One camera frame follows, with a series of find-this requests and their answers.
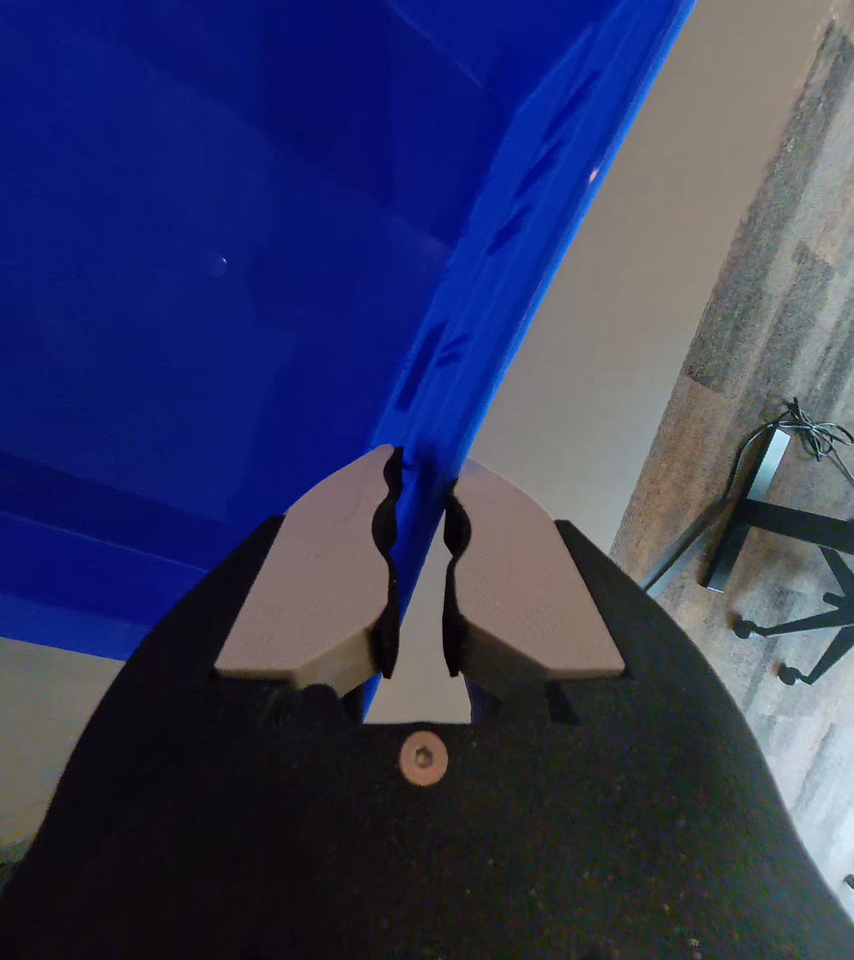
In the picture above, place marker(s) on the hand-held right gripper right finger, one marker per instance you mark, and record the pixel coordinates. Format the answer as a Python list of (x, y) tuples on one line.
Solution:
[(539, 600)]

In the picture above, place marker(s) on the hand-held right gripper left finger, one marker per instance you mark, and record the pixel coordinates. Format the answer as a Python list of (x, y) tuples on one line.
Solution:
[(315, 600)]

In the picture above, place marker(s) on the blue bin with white label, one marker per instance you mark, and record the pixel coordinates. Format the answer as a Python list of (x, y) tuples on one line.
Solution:
[(172, 300)]

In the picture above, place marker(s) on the black desk foot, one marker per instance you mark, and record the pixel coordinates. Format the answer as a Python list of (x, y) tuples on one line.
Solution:
[(749, 503)]

